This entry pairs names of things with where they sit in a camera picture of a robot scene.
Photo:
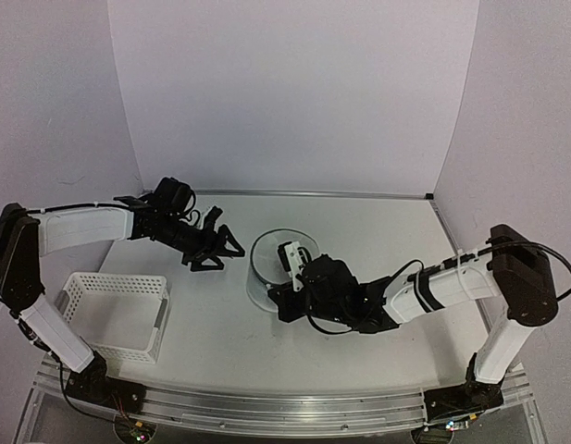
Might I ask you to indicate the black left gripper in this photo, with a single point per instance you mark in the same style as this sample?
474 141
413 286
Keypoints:
206 250

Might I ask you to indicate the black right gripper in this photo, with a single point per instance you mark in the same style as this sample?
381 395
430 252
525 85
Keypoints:
284 301

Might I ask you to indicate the white mesh laundry bag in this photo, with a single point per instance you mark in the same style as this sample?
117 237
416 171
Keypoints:
265 269

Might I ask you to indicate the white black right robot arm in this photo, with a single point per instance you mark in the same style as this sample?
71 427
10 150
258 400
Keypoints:
531 279

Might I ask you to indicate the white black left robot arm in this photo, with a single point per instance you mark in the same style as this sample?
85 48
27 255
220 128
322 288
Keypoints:
28 236

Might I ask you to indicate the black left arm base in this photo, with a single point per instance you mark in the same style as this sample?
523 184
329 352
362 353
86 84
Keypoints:
93 385

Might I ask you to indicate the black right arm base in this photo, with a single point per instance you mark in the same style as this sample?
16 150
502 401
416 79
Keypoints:
459 401

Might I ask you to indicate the white perforated plastic basket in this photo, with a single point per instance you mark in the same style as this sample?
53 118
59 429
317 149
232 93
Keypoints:
123 317

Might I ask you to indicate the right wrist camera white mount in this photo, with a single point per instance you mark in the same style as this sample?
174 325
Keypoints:
294 257

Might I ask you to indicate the aluminium rear table rail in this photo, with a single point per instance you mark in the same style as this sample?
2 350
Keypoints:
320 194

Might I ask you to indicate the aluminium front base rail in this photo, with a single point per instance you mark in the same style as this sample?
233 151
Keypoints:
288 415

